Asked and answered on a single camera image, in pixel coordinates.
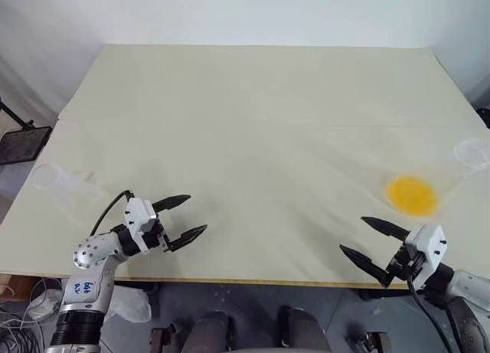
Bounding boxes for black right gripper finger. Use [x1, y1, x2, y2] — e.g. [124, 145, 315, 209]
[361, 216, 409, 241]
[339, 244, 394, 289]

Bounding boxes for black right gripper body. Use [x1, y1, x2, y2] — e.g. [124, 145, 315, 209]
[385, 241, 424, 282]

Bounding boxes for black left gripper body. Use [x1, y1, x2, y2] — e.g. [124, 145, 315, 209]
[141, 214, 173, 253]

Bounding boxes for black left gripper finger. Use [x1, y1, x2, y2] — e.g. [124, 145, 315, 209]
[168, 224, 208, 252]
[152, 194, 191, 213]

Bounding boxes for large clear glass flask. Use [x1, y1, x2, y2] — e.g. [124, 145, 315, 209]
[381, 137, 490, 221]

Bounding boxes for small clear glass flask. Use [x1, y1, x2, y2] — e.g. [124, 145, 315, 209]
[32, 162, 114, 226]

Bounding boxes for clear plastic bag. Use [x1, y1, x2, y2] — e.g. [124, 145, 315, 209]
[103, 285, 153, 324]

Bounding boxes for dark rounded shape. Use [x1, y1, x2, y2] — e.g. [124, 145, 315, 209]
[277, 305, 331, 353]
[182, 310, 235, 353]

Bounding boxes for brown box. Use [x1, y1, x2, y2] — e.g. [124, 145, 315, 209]
[0, 275, 39, 312]

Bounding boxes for black mesh stand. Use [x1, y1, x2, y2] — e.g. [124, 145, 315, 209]
[0, 98, 53, 166]

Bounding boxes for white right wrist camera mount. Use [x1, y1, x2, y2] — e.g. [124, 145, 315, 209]
[403, 224, 447, 287]

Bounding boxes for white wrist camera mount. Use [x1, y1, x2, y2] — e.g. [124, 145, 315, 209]
[403, 224, 447, 287]
[122, 197, 158, 253]

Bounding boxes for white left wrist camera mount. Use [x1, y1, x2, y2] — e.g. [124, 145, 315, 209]
[122, 197, 158, 253]

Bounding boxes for rusty metal bracket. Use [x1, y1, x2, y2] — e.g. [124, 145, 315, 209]
[354, 329, 392, 353]
[150, 322, 178, 353]

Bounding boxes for tangle of white cables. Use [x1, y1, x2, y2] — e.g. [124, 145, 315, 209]
[0, 276, 64, 353]

